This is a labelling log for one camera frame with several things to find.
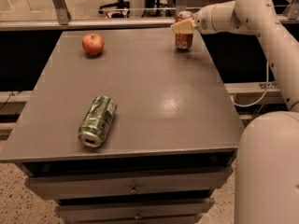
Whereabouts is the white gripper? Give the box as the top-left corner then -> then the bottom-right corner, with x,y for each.
171,5 -> 218,35

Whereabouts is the red coke can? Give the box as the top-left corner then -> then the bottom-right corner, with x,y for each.
176,11 -> 192,50

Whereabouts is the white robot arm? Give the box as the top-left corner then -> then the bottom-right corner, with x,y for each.
171,0 -> 299,224

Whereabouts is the red apple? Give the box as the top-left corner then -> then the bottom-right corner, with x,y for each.
81,33 -> 104,56

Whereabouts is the green soda can lying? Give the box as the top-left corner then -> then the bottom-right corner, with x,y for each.
78,96 -> 117,148

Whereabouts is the grey drawer cabinet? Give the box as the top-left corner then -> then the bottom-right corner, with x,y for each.
1,29 -> 243,224

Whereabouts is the metal railing bar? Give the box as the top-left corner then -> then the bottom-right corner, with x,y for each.
0,14 -> 299,32

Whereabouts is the grey drawer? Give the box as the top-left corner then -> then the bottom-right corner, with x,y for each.
56,198 -> 215,222
25,166 -> 233,200

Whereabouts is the top grey drawer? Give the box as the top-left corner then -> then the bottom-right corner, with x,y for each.
25,166 -> 233,200

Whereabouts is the white cable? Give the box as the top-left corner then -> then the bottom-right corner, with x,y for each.
230,59 -> 271,108

